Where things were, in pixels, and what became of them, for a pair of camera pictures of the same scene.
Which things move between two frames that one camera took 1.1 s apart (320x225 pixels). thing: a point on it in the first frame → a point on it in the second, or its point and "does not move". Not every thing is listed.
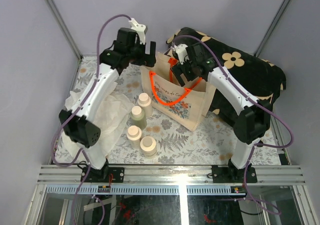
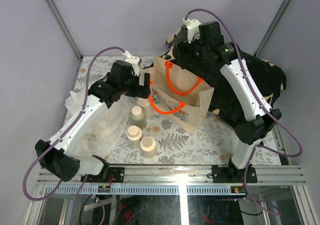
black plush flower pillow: x=263 y=78 does not move
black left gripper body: x=136 y=53 → x=130 y=88
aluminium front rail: x=70 y=175 does not move
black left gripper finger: x=153 y=47 → x=147 y=79
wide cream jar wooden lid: x=148 y=143 does not move
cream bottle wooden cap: x=144 y=101 does not move
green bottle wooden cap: x=138 y=117 does not move
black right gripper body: x=189 y=65 → x=197 y=50
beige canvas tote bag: x=187 y=105 does not move
